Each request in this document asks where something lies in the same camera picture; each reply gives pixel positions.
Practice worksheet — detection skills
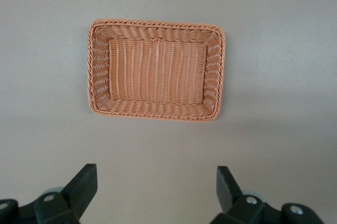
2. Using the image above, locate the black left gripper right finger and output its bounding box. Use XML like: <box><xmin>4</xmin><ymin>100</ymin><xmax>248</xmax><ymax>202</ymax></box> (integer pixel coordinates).
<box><xmin>212</xmin><ymin>165</ymin><xmax>326</xmax><ymax>224</ymax></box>

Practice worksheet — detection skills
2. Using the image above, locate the brown wicker basket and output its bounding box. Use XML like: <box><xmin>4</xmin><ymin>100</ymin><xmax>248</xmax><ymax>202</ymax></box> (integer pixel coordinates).
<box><xmin>86</xmin><ymin>18</ymin><xmax>226</xmax><ymax>121</ymax></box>

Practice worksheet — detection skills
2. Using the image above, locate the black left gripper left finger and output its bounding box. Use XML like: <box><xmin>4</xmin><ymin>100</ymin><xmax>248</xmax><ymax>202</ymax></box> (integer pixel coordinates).
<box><xmin>0</xmin><ymin>163</ymin><xmax>98</xmax><ymax>224</ymax></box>

